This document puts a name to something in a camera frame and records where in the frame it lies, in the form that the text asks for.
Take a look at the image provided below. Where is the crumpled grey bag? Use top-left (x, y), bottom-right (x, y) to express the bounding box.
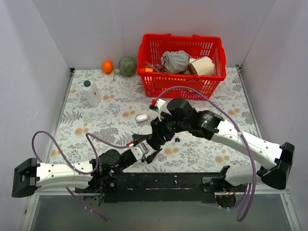
top-left (161, 51), bottom-right (191, 74)

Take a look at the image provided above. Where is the floral patterned table mat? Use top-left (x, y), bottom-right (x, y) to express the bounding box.
top-left (47, 68), bottom-right (258, 172)

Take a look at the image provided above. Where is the red plastic shopping basket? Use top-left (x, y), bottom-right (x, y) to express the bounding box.
top-left (137, 34), bottom-right (227, 100)

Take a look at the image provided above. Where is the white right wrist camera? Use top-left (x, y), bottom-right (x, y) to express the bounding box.
top-left (149, 99), bottom-right (168, 121)

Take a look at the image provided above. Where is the green melon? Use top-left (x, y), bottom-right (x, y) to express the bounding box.
top-left (113, 56), bottom-right (138, 79)

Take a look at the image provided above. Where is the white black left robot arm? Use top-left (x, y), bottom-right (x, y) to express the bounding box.
top-left (12, 134), bottom-right (161, 198)

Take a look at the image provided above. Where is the white bottle black cap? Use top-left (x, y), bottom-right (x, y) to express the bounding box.
top-left (82, 80), bottom-right (101, 107)

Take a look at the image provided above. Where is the clear plastic snack wrapper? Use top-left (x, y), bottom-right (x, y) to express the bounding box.
top-left (146, 62), bottom-right (165, 73)

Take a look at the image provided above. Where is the orange fruit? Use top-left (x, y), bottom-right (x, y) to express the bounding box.
top-left (102, 60), bottom-right (114, 73)

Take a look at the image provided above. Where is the beige paper roll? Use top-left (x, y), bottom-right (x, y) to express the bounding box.
top-left (188, 56), bottom-right (215, 76)

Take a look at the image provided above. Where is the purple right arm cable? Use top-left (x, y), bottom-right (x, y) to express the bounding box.
top-left (155, 86), bottom-right (257, 222)

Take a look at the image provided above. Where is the white earbud charging case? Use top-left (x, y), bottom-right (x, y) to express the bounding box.
top-left (135, 114), bottom-right (148, 123)

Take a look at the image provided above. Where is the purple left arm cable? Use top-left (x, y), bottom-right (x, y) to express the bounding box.
top-left (32, 130), bottom-right (133, 221)

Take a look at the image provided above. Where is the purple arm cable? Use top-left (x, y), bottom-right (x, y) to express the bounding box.
top-left (155, 86), bottom-right (257, 222)
top-left (32, 130), bottom-right (133, 221)

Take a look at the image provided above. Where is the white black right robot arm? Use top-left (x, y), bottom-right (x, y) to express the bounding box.
top-left (147, 98), bottom-right (295, 191)

